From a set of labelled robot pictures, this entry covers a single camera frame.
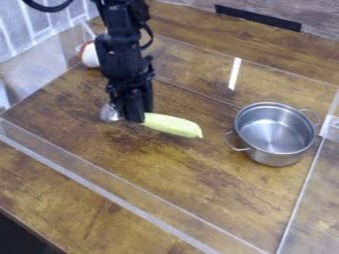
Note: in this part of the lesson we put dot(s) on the clear acrylic stand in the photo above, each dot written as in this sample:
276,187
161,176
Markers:
86,36

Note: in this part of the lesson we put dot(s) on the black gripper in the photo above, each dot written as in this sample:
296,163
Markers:
128,72

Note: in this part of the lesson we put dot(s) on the stainless steel pot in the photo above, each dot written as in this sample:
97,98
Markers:
273,133

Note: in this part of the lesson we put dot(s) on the black bar on table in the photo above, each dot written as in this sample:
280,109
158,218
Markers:
258,18

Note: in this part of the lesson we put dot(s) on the green handled metal spoon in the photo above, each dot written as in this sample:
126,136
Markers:
164,123

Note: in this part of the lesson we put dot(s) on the white mushroom toy red cap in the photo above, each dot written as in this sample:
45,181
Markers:
88,54

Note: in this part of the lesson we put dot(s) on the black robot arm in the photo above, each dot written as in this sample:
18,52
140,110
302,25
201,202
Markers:
124,17

